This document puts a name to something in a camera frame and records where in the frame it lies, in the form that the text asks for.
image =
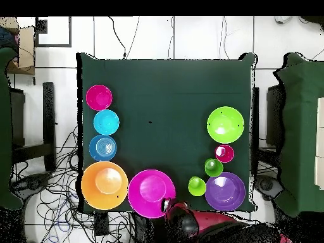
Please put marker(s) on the green bowl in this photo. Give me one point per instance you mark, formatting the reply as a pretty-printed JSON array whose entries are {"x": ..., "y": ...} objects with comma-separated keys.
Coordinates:
[{"x": 225, "y": 125}]

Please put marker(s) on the red cup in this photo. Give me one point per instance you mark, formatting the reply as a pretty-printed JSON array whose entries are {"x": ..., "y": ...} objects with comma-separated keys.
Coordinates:
[{"x": 225, "y": 155}]

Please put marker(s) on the turquoise bowl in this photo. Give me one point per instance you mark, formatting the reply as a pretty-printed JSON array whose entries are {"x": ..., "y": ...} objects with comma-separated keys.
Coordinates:
[{"x": 106, "y": 122}]

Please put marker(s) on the dark green table cloth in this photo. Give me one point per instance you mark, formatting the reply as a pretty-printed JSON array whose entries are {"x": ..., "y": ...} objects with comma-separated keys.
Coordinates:
[
  {"x": 5, "y": 126},
  {"x": 164, "y": 101},
  {"x": 301, "y": 126}
]

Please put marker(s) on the pink bowl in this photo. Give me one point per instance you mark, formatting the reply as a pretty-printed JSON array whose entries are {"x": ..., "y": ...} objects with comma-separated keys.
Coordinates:
[{"x": 149, "y": 188}]

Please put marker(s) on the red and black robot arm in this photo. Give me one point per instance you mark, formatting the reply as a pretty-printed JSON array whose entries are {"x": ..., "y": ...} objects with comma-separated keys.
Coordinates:
[{"x": 215, "y": 220}]

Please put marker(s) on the orange bowl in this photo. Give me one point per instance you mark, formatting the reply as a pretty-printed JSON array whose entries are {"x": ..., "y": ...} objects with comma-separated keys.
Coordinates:
[{"x": 105, "y": 196}]

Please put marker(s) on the dark grey pedestal leg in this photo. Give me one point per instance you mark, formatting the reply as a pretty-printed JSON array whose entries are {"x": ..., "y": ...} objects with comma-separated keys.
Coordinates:
[
  {"x": 267, "y": 184},
  {"x": 33, "y": 183}
]

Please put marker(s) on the cardboard box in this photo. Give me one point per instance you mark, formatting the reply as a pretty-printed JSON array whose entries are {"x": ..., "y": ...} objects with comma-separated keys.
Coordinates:
[{"x": 26, "y": 50}]

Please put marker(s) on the red bowl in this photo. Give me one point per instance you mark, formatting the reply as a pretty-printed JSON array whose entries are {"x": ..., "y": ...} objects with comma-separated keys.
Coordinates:
[{"x": 99, "y": 97}]

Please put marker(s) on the translucent blue bowl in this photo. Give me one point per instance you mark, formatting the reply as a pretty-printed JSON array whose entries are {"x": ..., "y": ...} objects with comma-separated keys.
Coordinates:
[{"x": 102, "y": 148}]

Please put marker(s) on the black stand frame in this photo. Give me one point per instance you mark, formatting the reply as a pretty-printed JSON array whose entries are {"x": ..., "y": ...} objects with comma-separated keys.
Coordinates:
[
  {"x": 49, "y": 114},
  {"x": 273, "y": 114}
]

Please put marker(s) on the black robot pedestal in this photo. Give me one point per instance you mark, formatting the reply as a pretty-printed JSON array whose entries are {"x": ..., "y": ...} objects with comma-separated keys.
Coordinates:
[{"x": 146, "y": 227}]

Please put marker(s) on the dark green cup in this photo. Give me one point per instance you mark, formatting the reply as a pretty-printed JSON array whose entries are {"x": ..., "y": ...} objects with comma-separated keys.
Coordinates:
[{"x": 214, "y": 167}]

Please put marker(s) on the purple bowl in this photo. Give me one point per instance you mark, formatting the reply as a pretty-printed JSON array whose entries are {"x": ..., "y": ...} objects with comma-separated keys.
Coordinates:
[{"x": 225, "y": 192}]

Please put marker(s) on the light green cup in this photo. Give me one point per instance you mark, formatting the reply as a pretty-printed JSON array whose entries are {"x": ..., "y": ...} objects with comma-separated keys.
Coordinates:
[{"x": 197, "y": 187}]

